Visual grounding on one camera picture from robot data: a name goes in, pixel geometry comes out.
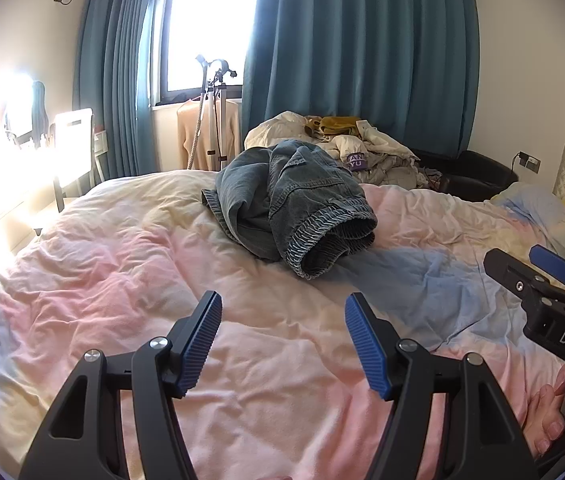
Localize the window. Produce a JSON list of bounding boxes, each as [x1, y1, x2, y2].
[[159, 0, 264, 107]]

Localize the grey garment with purple label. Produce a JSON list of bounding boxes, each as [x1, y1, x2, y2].
[[345, 149, 423, 186]]

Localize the person's right hand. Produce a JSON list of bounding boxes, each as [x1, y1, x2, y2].
[[522, 364, 565, 460]]

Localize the beige hanging sweater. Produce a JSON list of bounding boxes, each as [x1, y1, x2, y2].
[[176, 98, 241, 172]]

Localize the narrow teal curtain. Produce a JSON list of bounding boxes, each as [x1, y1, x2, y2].
[[78, 0, 184, 182]]

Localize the vanity mirror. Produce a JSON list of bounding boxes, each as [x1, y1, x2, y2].
[[3, 79, 49, 148]]

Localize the white chair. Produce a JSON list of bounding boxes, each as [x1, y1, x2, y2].
[[51, 107, 109, 213]]

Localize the pile of cream clothes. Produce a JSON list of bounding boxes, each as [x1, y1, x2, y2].
[[244, 111, 420, 188]]

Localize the blue denim pants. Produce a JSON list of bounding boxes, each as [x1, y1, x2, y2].
[[201, 140, 379, 281]]

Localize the wall socket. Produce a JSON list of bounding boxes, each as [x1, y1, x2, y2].
[[512, 151, 543, 173]]

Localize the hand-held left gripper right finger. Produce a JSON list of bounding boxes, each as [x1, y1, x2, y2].
[[345, 292, 535, 480]]

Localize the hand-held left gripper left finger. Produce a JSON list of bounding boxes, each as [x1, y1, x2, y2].
[[20, 290, 223, 480]]

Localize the garment steamer stand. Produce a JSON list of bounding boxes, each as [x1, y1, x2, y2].
[[190, 54, 240, 172]]

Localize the black armchair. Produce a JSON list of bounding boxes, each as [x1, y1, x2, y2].
[[406, 147, 519, 202]]

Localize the mustard yellow garment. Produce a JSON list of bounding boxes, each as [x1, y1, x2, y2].
[[305, 115, 363, 137]]

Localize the pastel pink blue duvet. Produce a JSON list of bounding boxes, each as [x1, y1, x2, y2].
[[0, 167, 565, 480]]

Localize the white dressing table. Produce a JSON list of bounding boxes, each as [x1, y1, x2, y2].
[[0, 127, 109, 241]]

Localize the wide teal curtain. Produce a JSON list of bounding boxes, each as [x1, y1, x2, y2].
[[241, 0, 480, 161]]

